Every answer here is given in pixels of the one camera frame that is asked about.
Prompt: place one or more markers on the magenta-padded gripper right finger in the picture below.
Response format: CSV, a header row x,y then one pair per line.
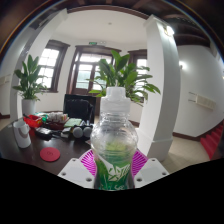
x,y
151,171

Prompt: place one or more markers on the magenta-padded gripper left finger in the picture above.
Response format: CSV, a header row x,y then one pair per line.
x,y
75,171

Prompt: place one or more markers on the clear bottle with green label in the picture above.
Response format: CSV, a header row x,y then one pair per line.
x,y
114,140

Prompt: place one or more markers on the flat round red coaster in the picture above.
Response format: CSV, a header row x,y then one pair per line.
x,y
50,154

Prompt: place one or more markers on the green book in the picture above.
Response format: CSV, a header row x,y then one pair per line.
x,y
73,122

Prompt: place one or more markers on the small black device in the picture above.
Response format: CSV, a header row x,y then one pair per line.
x,y
43,132

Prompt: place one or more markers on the basket of wrapped snacks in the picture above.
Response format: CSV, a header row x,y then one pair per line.
x,y
56,119

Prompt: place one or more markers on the black chair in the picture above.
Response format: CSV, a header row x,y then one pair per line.
x,y
78,108

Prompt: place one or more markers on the white mug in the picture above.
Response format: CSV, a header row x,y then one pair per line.
x,y
21,135

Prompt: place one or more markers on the red plastic box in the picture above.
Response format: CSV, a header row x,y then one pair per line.
x,y
32,121

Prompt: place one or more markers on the red carpeted staircase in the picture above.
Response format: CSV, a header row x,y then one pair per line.
x,y
213,140

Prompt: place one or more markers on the small potted plant, white pot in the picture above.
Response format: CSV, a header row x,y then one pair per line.
x,y
29,107

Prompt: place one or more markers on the large potted plant, white pot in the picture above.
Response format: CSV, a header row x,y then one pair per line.
x,y
123,73

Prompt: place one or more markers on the green exit sign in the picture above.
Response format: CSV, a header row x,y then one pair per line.
x,y
92,43

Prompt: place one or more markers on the white wall radiator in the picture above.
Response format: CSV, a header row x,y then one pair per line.
x,y
203,101
5,80

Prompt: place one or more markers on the bright wall lamp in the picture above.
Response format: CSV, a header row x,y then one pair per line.
x,y
169,30
182,65

